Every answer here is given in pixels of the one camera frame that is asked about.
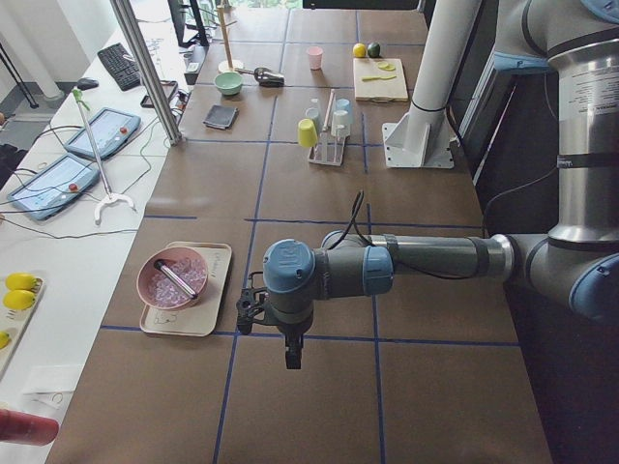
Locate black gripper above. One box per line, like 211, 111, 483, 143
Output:
283, 331, 304, 369

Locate pink plastic cup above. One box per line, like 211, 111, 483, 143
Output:
307, 45, 323, 71

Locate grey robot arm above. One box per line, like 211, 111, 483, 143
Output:
237, 1, 618, 369

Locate yellow plastic cup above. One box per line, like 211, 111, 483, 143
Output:
297, 118, 318, 148

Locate white plastic cup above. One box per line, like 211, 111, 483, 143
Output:
331, 109, 350, 138

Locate grey plastic cup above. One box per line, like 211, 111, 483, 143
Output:
305, 107, 321, 127

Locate light blue plastic cup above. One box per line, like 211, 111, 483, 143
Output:
335, 98, 352, 116

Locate beige plastic tray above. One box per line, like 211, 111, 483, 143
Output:
136, 242, 232, 336

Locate pink bowl with ice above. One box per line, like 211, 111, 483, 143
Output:
136, 246, 208, 310

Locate white reacher grabber tool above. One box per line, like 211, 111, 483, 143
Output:
72, 88, 136, 225

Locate grey folded cloth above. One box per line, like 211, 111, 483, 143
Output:
203, 104, 239, 130

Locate red bottle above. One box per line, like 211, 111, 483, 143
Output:
1, 409, 59, 446

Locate green ceramic bowl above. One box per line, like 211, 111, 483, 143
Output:
214, 72, 243, 97

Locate yellow toy lemon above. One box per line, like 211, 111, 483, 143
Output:
3, 289, 36, 311
5, 273, 39, 290

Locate metal scoop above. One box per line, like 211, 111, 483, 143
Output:
235, 67, 285, 88

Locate blue teach pendant near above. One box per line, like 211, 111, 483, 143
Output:
8, 154, 100, 221

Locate blue teach pendant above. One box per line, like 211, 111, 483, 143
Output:
64, 107, 141, 160
8, 154, 100, 221

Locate wooden cutting board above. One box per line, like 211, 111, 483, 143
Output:
353, 58, 408, 102

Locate blue teach pendant far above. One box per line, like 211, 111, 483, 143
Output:
64, 107, 141, 160

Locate yellow plastic knife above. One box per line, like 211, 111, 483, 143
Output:
361, 74, 397, 82

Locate lemon slice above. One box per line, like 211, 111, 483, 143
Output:
376, 61, 395, 72

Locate green avocado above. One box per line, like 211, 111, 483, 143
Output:
367, 43, 381, 58

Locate black computer mouse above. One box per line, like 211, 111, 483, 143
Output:
75, 77, 100, 91

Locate black keyboard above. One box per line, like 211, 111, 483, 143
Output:
98, 43, 141, 91

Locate white wire cup rack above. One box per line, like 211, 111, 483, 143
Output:
308, 89, 348, 166

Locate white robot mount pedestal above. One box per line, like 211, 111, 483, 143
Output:
382, 0, 482, 169

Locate aluminium frame post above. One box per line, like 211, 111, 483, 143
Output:
110, 0, 182, 146

